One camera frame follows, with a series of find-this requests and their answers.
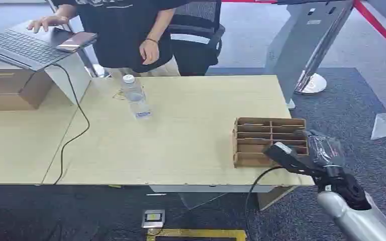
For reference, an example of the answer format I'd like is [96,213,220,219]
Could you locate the grey laptop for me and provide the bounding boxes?
[0,20,98,72]

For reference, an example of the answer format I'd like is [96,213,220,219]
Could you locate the person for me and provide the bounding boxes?
[27,0,191,78]

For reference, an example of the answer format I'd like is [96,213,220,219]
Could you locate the black laptop cable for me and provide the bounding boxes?
[51,63,91,186]

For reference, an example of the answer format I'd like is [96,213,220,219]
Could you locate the white stanchion base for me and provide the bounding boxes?
[294,71,328,96]

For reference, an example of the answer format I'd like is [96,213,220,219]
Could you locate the red barrier belt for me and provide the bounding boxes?
[352,0,386,58]

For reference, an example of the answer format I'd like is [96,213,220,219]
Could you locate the white laptop stand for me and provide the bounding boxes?
[44,52,93,106]

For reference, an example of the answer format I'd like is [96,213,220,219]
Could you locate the smartphone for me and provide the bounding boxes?
[55,31,98,54]

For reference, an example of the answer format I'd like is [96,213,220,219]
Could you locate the yellow floor tape frame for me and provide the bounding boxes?
[146,228,247,241]

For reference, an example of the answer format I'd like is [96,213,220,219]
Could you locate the brown cardboard box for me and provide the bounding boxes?
[0,68,54,111]

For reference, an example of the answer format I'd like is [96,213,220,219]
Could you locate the wooden card box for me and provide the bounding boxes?
[232,117,311,168]

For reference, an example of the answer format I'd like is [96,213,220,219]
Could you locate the grey kiosk stand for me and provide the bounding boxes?
[264,0,355,110]

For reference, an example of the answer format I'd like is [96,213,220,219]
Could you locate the silver floor socket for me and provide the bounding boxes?
[141,209,166,229]

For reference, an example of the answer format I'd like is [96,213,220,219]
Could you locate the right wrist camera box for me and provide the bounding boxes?
[263,142,326,179]

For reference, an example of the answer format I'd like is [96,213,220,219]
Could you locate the person's hand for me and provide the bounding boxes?
[27,15,70,34]
[139,39,161,66]

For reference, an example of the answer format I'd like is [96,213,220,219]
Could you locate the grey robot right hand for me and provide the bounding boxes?
[300,129,346,171]

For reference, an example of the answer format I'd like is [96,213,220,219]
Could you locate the desk leg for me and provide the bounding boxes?
[257,185,298,211]

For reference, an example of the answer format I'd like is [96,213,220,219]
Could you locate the clear plastic water bottle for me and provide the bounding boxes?
[122,74,153,120]

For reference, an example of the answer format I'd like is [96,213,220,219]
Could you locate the black office chair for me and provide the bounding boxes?
[168,0,226,77]

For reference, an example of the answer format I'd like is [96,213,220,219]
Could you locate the person's right hand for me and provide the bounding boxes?
[27,15,70,34]

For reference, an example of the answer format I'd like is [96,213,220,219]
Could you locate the person's left hand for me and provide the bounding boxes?
[139,39,161,66]

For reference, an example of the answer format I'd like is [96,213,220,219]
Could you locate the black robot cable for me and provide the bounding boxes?
[245,166,285,241]

